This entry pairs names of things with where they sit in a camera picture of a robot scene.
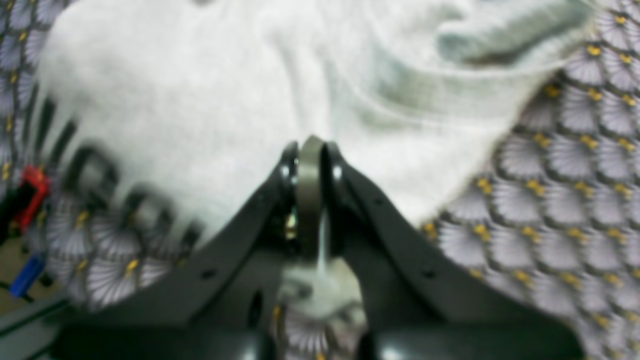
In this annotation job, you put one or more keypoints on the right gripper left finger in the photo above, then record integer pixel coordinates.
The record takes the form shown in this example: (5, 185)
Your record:
(219, 305)

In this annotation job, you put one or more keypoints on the light grey T-shirt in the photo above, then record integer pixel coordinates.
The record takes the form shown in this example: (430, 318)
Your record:
(196, 99)

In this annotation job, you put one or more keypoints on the fan-patterned purple tablecloth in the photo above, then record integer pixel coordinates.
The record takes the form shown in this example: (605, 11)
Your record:
(551, 219)

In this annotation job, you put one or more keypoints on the red and black table clamp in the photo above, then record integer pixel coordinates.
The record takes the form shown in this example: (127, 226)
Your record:
(21, 205)

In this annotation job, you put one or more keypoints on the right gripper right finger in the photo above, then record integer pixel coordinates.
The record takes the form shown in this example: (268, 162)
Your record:
(419, 305)

